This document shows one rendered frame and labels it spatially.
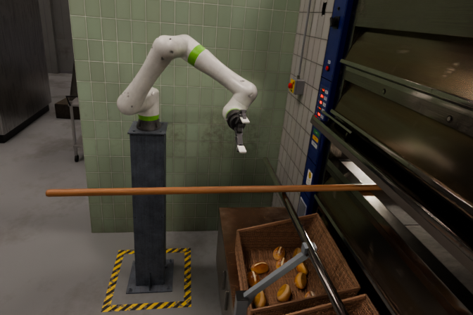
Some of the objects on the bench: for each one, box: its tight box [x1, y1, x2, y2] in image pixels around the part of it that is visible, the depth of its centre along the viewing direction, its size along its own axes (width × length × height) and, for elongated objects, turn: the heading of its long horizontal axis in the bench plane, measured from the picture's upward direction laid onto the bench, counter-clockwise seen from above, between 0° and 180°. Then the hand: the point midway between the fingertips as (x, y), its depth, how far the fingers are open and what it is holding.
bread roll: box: [294, 272, 307, 289], centre depth 168 cm, size 6×10×7 cm
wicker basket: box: [235, 213, 361, 315], centre depth 164 cm, size 49×56×28 cm
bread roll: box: [277, 284, 291, 302], centre depth 159 cm, size 6×10×7 cm
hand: (243, 136), depth 137 cm, fingers open, 13 cm apart
